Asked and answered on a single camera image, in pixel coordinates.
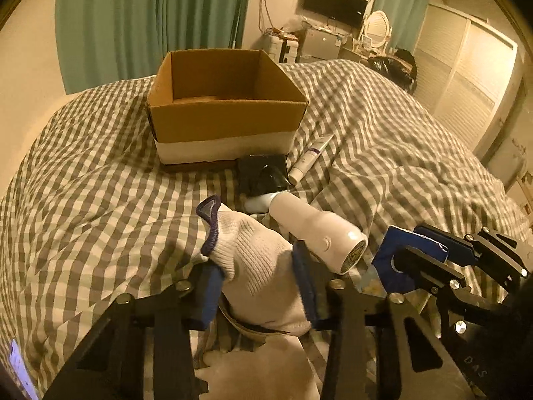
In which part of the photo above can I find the white hair dryer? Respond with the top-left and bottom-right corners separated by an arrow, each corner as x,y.
244,191 -> 368,275

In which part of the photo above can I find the white louvred wardrobe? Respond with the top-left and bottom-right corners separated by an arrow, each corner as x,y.
414,4 -> 521,159

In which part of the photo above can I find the white cream tube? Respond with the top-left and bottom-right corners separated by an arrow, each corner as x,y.
288,135 -> 333,186

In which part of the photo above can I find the wooden dressing table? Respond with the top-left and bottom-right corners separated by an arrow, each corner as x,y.
338,44 -> 374,66

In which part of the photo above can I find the brown cardboard box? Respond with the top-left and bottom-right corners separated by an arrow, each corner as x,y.
147,49 -> 308,166

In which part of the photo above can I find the grey checkered bed cover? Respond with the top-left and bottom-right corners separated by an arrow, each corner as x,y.
1,60 -> 532,395

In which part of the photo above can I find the green curtain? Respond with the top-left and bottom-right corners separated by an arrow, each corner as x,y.
55,0 -> 249,94
372,0 -> 429,52

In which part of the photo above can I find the green curtain right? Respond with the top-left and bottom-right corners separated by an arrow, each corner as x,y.
372,0 -> 429,52

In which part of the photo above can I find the white oval mirror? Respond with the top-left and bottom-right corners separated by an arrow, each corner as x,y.
362,10 -> 392,51

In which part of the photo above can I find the green curtain left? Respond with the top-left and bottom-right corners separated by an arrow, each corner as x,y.
55,0 -> 249,94

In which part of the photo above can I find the white suitcase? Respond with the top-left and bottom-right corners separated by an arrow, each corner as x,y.
262,33 -> 299,64

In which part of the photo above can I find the blue card packet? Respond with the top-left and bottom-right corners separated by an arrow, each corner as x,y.
359,225 -> 450,296

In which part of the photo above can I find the black wall television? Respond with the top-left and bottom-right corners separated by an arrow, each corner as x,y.
302,0 -> 368,28

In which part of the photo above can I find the black bag on chair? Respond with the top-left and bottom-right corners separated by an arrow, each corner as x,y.
367,49 -> 417,96

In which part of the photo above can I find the white knit glove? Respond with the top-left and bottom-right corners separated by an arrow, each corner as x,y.
196,195 -> 311,342

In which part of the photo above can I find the silver mini fridge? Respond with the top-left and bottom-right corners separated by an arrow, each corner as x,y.
298,28 -> 341,62

